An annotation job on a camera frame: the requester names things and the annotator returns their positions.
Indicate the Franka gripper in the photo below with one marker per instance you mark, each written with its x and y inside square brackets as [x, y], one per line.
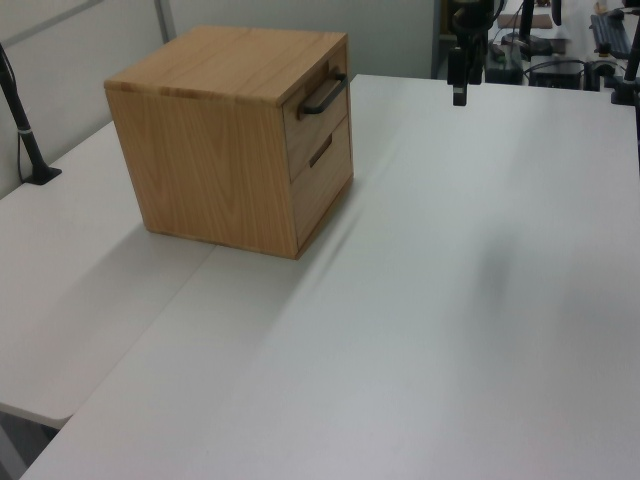
[472, 20]

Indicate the wooden drawer with recessed grip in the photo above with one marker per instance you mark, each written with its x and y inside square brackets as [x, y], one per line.
[314, 132]

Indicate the wooden drawer with slot grip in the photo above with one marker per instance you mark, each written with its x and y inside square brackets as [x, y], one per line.
[320, 192]

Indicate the wooden two-drawer cabinet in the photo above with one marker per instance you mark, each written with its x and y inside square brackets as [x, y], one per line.
[200, 150]

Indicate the black monitor stand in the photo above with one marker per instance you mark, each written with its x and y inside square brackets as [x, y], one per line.
[527, 35]

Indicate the black electronics box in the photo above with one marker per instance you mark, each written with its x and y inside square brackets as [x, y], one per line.
[557, 74]

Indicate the black computer keyboard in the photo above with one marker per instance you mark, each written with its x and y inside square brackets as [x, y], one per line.
[609, 32]

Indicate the black clamped pole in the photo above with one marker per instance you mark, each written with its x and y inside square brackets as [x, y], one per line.
[630, 65]

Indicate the black camera stand pole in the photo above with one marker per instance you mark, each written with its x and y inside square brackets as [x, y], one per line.
[22, 127]

